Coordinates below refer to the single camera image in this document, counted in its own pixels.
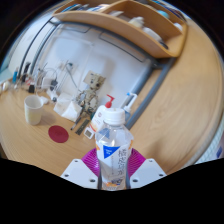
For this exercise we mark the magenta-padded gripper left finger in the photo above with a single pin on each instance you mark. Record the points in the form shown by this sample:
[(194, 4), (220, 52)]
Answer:
[(78, 173)]

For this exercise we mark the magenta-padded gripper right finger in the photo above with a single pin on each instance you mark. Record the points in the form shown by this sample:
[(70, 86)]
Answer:
[(148, 171)]

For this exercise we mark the clear plastic water bottle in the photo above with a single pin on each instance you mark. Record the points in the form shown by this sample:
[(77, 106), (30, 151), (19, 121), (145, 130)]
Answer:
[(113, 150)]

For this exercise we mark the small white square device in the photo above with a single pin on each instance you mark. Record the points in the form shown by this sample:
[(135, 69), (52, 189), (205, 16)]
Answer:
[(89, 133)]

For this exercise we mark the flat round red coaster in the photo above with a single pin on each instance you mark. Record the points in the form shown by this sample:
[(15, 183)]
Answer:
[(58, 134)]

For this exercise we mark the black comb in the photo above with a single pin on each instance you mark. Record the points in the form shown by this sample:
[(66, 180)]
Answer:
[(82, 126)]

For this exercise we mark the white red-pump lotion bottle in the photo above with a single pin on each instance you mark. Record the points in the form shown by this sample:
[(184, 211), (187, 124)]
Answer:
[(98, 118)]

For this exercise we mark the cream white cup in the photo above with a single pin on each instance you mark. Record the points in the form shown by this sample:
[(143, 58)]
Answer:
[(33, 111)]

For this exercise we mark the wooden robot figurine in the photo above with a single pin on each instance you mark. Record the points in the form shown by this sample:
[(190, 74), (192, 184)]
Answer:
[(91, 90)]

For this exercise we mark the blue tube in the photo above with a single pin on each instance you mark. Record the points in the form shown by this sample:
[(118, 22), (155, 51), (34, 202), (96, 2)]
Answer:
[(15, 76)]

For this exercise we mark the wooden shelf unit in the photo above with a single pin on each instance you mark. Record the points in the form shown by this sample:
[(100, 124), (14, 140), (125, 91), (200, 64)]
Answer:
[(133, 30)]

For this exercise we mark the grey metal frame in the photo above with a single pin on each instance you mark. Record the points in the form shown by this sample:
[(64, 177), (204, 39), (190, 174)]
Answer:
[(151, 93)]

